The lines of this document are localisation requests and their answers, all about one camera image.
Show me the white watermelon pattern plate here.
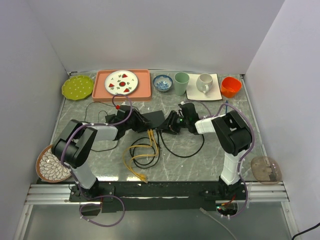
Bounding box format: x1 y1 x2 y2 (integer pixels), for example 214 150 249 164
104 70 139 95

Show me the brown petal pattern plate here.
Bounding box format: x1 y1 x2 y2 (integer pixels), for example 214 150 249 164
35 144 71 183

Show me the black cord bottom right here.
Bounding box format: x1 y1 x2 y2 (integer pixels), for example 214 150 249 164
291 223 320 240

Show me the green dotted plate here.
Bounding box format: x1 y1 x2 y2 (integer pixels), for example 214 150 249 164
61 75 94 101

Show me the white ceramic mug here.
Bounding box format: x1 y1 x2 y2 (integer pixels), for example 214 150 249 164
196 73 213 95

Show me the white loose cable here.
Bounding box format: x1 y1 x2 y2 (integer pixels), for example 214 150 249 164
199 207 238 240

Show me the black power adapter brick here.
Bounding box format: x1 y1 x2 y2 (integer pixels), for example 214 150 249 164
105 114 117 125

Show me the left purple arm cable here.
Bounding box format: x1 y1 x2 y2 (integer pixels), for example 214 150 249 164
59 93 133 228

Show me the blue white patterned bowl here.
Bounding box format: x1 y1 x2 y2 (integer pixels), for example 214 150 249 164
152 74 173 92

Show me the thin black power cord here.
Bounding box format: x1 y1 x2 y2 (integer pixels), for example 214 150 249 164
84 101 121 152

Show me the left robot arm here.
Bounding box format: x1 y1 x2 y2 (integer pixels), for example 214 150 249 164
51 105 151 201

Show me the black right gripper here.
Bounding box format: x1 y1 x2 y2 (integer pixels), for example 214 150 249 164
158 110 190 135

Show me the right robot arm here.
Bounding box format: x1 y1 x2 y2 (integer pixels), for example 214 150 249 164
157 101 255 200

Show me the black network switch box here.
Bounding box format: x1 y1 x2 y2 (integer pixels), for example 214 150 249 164
142 110 165 129

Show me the aluminium frame rail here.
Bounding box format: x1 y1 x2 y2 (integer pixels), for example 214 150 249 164
24 182 290 205

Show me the white square plate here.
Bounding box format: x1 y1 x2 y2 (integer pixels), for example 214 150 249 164
186 73 222 101

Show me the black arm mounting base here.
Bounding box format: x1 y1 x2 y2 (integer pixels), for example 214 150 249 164
69 181 246 213

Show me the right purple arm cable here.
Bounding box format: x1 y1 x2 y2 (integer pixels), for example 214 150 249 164
182 100 256 219

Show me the pink plastic tray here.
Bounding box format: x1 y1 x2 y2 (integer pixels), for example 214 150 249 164
92 69 152 102

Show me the orange plastic bowl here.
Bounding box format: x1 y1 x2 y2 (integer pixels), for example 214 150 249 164
220 76 242 98

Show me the transparent brown oval dish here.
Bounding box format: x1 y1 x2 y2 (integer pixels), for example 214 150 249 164
251 156 283 185

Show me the pale green cup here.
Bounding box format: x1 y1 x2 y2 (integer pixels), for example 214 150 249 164
173 72 190 96

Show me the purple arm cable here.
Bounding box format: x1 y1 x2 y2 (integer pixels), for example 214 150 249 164
59 93 133 228
182 100 256 219

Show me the yellow ethernet cable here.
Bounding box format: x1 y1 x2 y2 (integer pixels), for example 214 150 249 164
122 129 155 183
127 129 160 166

